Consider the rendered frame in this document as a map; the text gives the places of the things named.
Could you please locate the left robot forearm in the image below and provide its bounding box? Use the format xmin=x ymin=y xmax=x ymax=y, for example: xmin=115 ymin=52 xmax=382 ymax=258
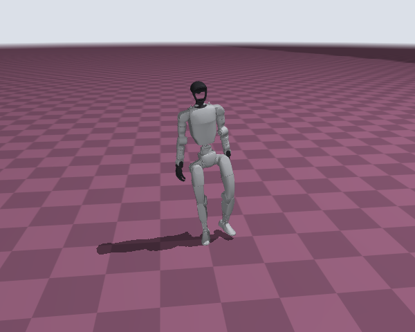
xmin=220 ymin=134 xmax=231 ymax=155

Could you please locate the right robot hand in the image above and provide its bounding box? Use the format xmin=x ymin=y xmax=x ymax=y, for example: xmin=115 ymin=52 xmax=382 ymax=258
xmin=176 ymin=161 xmax=185 ymax=181

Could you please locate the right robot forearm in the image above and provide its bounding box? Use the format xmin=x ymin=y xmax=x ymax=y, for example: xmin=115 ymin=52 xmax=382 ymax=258
xmin=175 ymin=137 xmax=185 ymax=166

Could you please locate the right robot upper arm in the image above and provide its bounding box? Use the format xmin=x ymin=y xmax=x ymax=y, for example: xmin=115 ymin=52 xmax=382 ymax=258
xmin=178 ymin=110 xmax=190 ymax=145

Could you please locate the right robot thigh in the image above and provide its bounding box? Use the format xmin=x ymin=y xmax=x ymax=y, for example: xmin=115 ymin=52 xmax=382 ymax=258
xmin=189 ymin=159 xmax=208 ymax=205

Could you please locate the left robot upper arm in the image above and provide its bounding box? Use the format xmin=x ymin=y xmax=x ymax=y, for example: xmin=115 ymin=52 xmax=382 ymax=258
xmin=213 ymin=104 xmax=228 ymax=136

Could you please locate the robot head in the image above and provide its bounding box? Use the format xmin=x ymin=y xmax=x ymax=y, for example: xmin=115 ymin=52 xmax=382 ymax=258
xmin=190 ymin=81 xmax=207 ymax=109

